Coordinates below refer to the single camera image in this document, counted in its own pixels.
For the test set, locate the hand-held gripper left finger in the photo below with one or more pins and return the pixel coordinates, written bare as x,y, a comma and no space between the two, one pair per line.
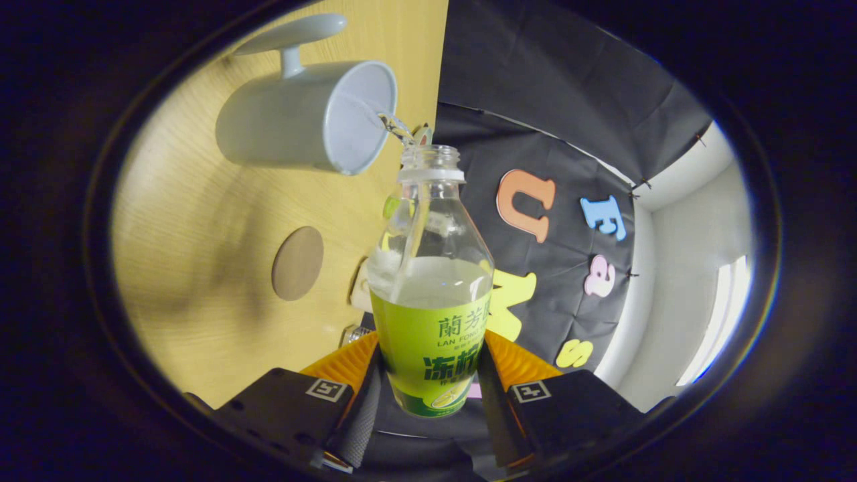
365,422

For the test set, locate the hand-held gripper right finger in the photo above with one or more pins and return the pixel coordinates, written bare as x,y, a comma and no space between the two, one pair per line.
492,415

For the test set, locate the green label juice bottle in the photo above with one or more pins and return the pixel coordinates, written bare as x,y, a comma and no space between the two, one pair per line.
428,335

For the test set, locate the round cork coaster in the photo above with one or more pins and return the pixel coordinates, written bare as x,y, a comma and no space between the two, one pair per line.
298,263

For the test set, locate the white cup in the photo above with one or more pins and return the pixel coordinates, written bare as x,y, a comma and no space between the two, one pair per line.
288,120

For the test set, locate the white toaster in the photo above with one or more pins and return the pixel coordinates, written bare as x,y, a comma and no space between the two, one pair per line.
361,294

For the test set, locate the ceiling light panel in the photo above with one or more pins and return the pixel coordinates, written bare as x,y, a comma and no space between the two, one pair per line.
720,314

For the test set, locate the wooden table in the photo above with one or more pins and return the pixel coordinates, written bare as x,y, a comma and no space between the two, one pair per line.
201,234

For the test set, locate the black backdrop cloth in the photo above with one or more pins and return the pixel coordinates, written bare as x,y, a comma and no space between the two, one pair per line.
535,80

